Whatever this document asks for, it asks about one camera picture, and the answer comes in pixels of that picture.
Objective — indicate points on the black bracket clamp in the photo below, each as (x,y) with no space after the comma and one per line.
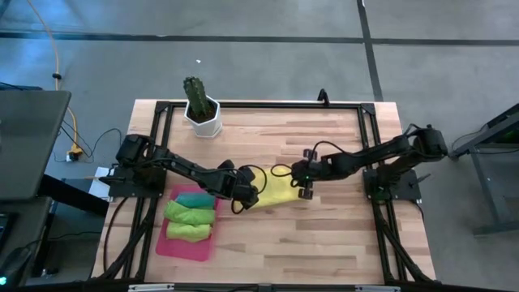
(323,98)

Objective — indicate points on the grey desk top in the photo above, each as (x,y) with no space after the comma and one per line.
(28,142)

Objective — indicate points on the white hexagonal planter pot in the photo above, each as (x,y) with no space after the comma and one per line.
(207,127)

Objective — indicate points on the green cactus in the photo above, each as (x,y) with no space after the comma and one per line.
(195,95)

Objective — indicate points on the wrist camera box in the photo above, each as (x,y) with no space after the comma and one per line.
(306,191)
(227,164)

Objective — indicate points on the teal microfiber towel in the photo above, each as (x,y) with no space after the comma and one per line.
(194,200)

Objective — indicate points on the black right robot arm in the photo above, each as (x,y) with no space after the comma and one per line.
(385,152)

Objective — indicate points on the silver rail bracket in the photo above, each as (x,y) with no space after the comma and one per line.
(150,288)
(377,288)

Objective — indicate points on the black aluminium table frame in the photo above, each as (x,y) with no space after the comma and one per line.
(263,105)

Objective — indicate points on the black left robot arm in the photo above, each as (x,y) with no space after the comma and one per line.
(182,166)

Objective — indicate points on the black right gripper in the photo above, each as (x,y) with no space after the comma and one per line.
(308,172)

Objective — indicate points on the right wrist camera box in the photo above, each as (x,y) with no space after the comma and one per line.
(306,191)

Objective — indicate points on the yellow microfiber towel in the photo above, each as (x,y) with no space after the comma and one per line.
(280,188)

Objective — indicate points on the black side table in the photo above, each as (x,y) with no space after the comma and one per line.
(490,134)

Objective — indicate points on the black desk beam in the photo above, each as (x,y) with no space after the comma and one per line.
(69,194)

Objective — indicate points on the lime green microfiber towel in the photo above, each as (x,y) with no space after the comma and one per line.
(188,232)

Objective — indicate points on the black device with LED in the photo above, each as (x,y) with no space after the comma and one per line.
(16,263)

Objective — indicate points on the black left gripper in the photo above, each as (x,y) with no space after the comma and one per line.
(245,192)

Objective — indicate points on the pink plastic basket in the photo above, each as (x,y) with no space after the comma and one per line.
(182,251)

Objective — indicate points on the yellow power plug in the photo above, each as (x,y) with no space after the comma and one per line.
(75,153)

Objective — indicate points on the white paper sheet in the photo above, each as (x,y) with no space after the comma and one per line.
(97,188)

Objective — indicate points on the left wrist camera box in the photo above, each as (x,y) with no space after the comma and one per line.
(227,164)

